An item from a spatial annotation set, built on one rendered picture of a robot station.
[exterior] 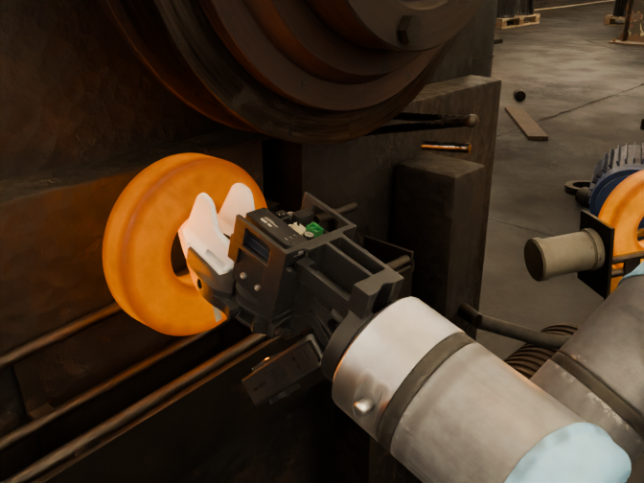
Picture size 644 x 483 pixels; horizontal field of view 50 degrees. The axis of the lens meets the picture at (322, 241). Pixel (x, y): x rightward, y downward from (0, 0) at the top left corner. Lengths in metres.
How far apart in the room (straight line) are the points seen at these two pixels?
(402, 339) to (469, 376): 0.05
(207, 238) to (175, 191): 0.05
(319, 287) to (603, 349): 0.21
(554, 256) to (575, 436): 0.58
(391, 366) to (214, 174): 0.24
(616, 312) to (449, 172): 0.40
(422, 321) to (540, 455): 0.10
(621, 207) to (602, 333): 0.48
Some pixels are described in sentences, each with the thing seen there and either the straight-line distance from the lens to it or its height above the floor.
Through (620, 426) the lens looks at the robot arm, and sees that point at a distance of 0.53.
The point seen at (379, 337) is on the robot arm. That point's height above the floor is 0.84.
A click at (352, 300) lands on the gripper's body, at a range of 0.45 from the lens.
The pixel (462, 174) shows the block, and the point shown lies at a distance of 0.89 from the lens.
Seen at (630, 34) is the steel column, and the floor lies 0.11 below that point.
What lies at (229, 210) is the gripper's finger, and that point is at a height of 0.86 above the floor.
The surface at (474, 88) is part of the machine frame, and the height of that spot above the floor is 0.87.
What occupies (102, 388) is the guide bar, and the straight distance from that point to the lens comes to 0.67.
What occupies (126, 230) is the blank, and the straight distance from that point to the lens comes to 0.54.
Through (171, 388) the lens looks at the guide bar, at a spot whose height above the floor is 0.70.
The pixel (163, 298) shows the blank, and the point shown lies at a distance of 0.58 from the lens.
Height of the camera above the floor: 1.06
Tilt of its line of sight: 23 degrees down
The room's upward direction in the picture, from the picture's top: straight up
